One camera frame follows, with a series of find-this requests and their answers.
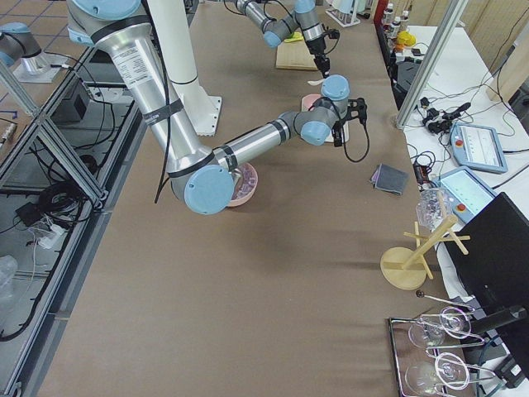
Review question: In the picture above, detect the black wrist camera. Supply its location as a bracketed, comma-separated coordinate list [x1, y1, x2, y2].
[324, 26, 341, 41]
[348, 98, 368, 127]

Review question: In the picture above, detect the white wire cup rack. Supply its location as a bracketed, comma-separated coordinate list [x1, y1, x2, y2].
[326, 0, 366, 27]

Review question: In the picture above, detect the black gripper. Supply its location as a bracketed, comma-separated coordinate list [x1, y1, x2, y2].
[306, 39, 331, 78]
[331, 121, 347, 147]

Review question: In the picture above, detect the wine glass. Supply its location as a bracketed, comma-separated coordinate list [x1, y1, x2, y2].
[408, 306, 471, 348]
[405, 352, 469, 396]

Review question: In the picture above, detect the pink bowl with ice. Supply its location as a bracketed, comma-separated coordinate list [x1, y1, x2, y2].
[228, 163, 258, 208]

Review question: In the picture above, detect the aluminium frame post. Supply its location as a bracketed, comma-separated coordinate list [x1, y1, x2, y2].
[395, 0, 468, 130]

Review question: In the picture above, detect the clear glass cup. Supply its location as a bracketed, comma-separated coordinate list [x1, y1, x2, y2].
[416, 188, 452, 229]

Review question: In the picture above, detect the cream rabbit tray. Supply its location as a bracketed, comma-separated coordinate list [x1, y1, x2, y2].
[321, 96, 350, 146]

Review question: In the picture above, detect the blue teach pendant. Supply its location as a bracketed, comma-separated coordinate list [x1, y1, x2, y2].
[435, 166, 498, 223]
[450, 122, 508, 174]

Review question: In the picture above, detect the far wine glass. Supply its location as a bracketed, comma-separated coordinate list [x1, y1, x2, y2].
[408, 306, 471, 348]

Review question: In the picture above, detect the black monitor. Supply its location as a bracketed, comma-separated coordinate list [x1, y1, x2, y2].
[446, 193, 528, 309]

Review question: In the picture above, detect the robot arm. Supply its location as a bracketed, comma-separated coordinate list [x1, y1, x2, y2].
[223, 0, 331, 79]
[67, 1, 350, 214]

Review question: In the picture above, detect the wooden cup tree stand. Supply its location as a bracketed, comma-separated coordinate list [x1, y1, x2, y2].
[380, 213, 470, 290]

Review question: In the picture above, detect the black camera cable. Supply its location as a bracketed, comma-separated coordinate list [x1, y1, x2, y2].
[341, 119, 371, 163]

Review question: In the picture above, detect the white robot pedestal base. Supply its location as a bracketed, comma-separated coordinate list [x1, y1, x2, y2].
[148, 0, 222, 136]

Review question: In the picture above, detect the near wine glass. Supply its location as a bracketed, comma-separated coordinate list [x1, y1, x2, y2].
[405, 352, 469, 396]

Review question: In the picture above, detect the upper blue teach pendant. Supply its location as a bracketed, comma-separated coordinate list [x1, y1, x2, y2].
[450, 122, 508, 174]

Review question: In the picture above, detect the black wire glass rack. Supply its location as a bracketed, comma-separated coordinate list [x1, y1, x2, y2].
[388, 316, 498, 396]

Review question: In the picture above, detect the wooden cutting board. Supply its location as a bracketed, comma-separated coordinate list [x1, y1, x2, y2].
[275, 41, 317, 70]

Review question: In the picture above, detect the white ceramic spoon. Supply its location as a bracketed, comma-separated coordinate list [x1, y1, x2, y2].
[307, 79, 326, 87]

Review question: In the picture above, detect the grey purple folded cloth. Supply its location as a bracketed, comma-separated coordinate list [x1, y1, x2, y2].
[370, 164, 409, 195]

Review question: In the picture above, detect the lower blue teach pendant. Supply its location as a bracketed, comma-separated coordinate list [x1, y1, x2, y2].
[435, 166, 498, 223]

